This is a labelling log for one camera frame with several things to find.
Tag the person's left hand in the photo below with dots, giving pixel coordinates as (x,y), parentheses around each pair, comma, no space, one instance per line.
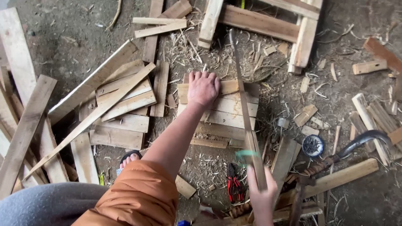
(202,89)

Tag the person's right hand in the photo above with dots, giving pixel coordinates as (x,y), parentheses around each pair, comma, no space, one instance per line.
(263,197)

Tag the stack of short wooden boards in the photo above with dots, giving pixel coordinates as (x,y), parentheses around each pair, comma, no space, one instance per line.
(229,116)

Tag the red and black pliers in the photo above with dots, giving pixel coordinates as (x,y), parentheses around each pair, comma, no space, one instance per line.
(235,185)

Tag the rusty hammer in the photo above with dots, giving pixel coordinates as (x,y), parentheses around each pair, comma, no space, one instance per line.
(300,197)

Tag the grey weathered wooden board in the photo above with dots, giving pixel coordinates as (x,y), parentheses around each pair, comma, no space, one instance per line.
(284,160)

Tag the blue-rimmed bowl of nails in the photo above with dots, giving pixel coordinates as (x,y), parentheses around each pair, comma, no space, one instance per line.
(312,146)

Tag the small square wooden block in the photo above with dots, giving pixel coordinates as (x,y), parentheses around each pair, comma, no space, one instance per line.
(185,187)

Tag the group of crossed wooden boards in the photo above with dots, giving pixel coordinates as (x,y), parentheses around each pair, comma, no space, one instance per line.
(157,25)

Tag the small pale wooden offcut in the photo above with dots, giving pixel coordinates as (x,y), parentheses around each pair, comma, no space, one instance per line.
(310,130)

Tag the long pale wooden batten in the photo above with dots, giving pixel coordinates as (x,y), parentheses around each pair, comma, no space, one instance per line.
(342,175)

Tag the blue plastic object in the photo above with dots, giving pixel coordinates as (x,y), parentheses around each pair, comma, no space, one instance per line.
(184,223)

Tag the pile of short wood offcuts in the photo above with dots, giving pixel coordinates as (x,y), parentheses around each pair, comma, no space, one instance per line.
(125,125)

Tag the small tan wooden offcut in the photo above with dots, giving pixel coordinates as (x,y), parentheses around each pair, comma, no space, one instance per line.
(305,115)

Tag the person's foot in black sandal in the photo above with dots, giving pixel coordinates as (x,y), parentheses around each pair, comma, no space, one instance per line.
(128,159)

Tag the wide whitish wooden plank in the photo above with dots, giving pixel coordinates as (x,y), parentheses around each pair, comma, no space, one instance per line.
(94,80)

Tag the long thin wooden slat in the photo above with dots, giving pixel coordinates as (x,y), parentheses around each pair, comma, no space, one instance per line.
(94,116)

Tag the person's orange trouser leg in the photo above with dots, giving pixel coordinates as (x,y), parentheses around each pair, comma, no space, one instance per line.
(138,197)

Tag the yellow-green small object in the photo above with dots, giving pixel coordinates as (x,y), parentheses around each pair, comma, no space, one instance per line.
(101,179)

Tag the heap of thin wooden slats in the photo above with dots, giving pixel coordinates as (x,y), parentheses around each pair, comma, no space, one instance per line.
(375,122)

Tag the short wooden block with hole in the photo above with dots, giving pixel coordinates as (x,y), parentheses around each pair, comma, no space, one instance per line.
(370,67)

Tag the heap of long wooden planks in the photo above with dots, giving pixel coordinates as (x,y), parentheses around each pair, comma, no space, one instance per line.
(22,119)

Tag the reddish wooden plank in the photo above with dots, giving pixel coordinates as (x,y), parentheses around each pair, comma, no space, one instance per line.
(383,54)

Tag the person's grey clothing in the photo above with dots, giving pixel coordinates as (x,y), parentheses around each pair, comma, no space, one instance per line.
(47,205)

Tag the wooden frame of planks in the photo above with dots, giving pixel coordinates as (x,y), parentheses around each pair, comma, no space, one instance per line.
(260,22)

